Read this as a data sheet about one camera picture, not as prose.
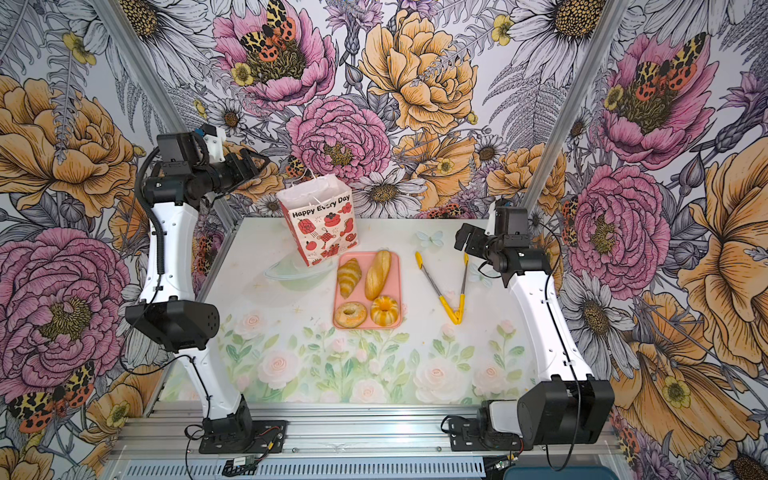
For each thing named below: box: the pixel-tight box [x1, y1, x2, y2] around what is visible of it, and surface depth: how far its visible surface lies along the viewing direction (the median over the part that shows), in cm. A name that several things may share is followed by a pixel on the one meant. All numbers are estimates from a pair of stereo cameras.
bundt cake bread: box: [370, 296, 399, 327], surface depth 94 cm
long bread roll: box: [364, 250, 392, 301], surface depth 103 cm
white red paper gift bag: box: [277, 171, 359, 267], surface depth 101 cm
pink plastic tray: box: [333, 251, 402, 330], surface depth 101 cm
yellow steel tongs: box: [415, 251, 469, 325], surface depth 99 cm
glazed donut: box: [334, 302, 368, 328], surface depth 94 cm
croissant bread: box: [337, 258, 363, 299], surface depth 104 cm
